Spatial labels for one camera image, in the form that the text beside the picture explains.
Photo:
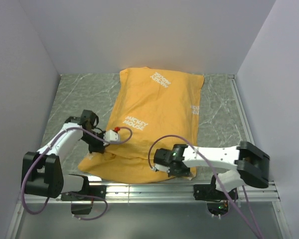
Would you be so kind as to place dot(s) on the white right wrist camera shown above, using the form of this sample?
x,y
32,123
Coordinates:
x,y
158,167

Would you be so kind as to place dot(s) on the aluminium front rail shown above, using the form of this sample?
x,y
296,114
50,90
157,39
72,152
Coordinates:
x,y
170,192

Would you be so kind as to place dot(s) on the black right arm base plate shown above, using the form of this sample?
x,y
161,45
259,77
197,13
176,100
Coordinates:
x,y
207,192

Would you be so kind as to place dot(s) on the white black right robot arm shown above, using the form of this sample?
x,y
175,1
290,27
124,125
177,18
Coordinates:
x,y
245,164

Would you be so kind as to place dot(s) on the orange pillowcase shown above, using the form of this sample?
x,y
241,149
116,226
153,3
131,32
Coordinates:
x,y
154,109

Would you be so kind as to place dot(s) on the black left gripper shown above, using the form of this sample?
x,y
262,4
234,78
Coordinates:
x,y
99,148

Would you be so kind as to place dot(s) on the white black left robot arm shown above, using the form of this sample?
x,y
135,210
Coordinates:
x,y
41,170

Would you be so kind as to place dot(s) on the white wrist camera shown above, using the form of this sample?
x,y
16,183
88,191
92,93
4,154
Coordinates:
x,y
158,167
112,136

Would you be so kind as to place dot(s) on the aluminium side rail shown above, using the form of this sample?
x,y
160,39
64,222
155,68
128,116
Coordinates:
x,y
241,110

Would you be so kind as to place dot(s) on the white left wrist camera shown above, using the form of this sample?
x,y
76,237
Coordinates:
x,y
112,136

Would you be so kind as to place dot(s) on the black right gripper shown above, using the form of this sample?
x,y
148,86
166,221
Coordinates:
x,y
186,172

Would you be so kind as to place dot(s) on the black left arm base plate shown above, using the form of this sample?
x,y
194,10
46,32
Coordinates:
x,y
87,194

